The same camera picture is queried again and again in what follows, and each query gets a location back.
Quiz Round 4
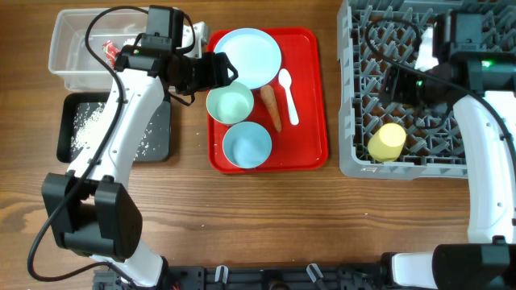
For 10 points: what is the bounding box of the mint green bowl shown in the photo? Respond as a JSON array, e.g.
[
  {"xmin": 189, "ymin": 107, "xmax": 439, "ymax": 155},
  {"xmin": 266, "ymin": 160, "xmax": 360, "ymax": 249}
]
[{"xmin": 206, "ymin": 81, "xmax": 255, "ymax": 126}]

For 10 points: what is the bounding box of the yellow plastic cup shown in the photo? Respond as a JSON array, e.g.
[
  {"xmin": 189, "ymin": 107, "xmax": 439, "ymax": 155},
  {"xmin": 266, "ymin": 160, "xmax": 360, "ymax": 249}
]
[{"xmin": 367, "ymin": 123, "xmax": 406, "ymax": 162}]

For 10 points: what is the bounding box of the red snack wrapper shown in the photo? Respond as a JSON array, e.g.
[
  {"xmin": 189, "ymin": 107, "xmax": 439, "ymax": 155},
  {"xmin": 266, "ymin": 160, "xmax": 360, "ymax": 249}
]
[{"xmin": 102, "ymin": 40, "xmax": 120, "ymax": 68}]

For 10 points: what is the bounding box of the light blue bowl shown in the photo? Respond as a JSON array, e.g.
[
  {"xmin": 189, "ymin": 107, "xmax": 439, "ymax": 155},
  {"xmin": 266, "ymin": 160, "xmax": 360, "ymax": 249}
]
[{"xmin": 223, "ymin": 122, "xmax": 273, "ymax": 169}]

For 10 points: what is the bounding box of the white rice pile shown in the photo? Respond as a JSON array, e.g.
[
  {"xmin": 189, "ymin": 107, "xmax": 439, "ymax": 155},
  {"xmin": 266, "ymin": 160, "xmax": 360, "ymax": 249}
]
[{"xmin": 70, "ymin": 102, "xmax": 153, "ymax": 161}]

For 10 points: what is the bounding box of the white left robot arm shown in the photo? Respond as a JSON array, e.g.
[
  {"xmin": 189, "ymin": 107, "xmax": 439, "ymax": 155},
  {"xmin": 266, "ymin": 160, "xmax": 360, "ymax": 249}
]
[{"xmin": 41, "ymin": 6, "xmax": 238, "ymax": 289}]

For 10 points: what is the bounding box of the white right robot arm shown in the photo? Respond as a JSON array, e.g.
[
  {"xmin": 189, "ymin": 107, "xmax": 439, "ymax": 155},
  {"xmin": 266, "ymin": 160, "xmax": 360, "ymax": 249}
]
[{"xmin": 381, "ymin": 10, "xmax": 515, "ymax": 289}]

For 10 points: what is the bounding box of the grey dishwasher rack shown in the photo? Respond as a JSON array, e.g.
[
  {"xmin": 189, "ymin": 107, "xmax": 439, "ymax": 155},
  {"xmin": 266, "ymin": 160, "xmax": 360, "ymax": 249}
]
[{"xmin": 337, "ymin": 1, "xmax": 515, "ymax": 180}]

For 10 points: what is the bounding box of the black waste tray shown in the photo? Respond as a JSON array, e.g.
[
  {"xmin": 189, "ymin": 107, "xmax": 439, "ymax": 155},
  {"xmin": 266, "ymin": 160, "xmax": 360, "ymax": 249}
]
[{"xmin": 56, "ymin": 92, "xmax": 171, "ymax": 164}]

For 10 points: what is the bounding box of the clear plastic waste bin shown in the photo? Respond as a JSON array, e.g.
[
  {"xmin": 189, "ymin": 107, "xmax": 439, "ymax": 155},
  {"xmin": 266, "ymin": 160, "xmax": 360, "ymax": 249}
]
[{"xmin": 48, "ymin": 6, "xmax": 210, "ymax": 93}]

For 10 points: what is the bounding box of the crumpled white tissue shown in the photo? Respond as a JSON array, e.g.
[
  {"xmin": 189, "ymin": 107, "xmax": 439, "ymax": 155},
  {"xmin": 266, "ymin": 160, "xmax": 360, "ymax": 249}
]
[{"xmin": 123, "ymin": 38, "xmax": 136, "ymax": 46}]

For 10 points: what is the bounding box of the light blue plate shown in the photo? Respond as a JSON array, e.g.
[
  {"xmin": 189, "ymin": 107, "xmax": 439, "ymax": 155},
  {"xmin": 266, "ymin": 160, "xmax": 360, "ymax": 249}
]
[{"xmin": 214, "ymin": 28, "xmax": 282, "ymax": 89}]

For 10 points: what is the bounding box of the orange carrot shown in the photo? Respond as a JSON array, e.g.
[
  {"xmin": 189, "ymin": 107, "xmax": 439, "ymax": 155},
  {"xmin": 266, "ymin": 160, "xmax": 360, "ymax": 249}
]
[{"xmin": 260, "ymin": 85, "xmax": 282, "ymax": 132}]

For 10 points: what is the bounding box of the white plastic spoon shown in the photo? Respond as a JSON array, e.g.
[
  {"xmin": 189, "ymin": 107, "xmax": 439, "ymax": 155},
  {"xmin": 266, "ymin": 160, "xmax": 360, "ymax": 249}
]
[{"xmin": 278, "ymin": 68, "xmax": 299, "ymax": 126}]

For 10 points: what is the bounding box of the red plastic tray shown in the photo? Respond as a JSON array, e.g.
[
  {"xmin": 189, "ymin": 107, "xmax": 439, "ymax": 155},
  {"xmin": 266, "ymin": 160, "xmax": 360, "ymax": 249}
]
[{"xmin": 207, "ymin": 27, "xmax": 328, "ymax": 174}]

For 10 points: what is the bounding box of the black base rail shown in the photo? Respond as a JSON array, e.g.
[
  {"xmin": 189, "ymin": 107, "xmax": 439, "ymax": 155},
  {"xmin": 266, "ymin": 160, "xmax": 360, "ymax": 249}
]
[{"xmin": 92, "ymin": 262, "xmax": 436, "ymax": 290}]

